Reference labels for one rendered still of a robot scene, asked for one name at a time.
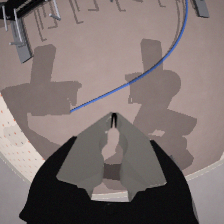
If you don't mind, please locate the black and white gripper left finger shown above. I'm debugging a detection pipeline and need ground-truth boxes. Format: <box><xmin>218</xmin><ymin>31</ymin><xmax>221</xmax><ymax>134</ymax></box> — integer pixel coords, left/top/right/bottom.
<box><xmin>19</xmin><ymin>112</ymin><xmax>114</xmax><ymax>222</ymax></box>

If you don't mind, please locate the grey metal rack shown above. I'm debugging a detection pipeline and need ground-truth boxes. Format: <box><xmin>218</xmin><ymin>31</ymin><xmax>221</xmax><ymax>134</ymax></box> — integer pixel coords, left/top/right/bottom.
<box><xmin>0</xmin><ymin>0</ymin><xmax>210</xmax><ymax>64</ymax></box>

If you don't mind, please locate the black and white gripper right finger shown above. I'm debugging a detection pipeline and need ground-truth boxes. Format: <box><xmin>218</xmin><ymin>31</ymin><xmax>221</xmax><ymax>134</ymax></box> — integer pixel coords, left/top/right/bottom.
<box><xmin>114</xmin><ymin>112</ymin><xmax>199</xmax><ymax>224</ymax></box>

